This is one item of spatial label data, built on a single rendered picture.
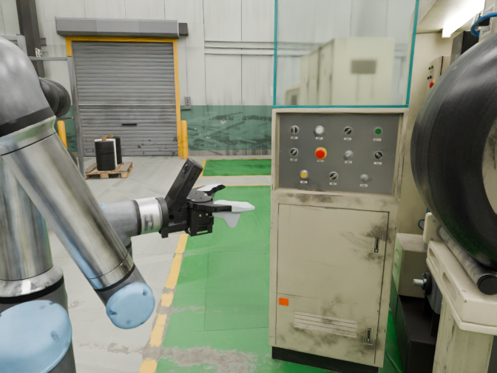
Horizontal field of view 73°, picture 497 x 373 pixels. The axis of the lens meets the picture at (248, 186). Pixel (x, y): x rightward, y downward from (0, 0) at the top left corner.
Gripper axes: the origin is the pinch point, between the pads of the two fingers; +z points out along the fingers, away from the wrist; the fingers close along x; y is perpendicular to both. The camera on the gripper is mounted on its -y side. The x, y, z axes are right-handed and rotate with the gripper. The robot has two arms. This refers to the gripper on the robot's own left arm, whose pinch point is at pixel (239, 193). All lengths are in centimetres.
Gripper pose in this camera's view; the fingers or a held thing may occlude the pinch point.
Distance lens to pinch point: 81.8
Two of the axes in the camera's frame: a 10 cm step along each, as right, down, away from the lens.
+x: 5.1, 3.2, -8.0
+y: -0.7, 9.4, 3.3
